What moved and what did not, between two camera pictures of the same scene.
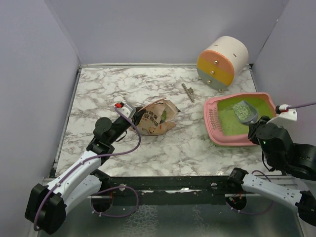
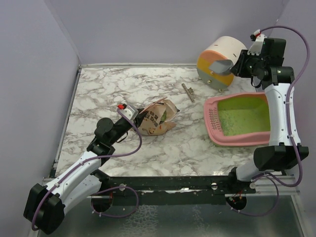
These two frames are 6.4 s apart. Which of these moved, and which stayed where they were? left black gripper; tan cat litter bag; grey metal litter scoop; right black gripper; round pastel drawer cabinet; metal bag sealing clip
Moved: grey metal litter scoop; right black gripper
Stayed: metal bag sealing clip; left black gripper; tan cat litter bag; round pastel drawer cabinet
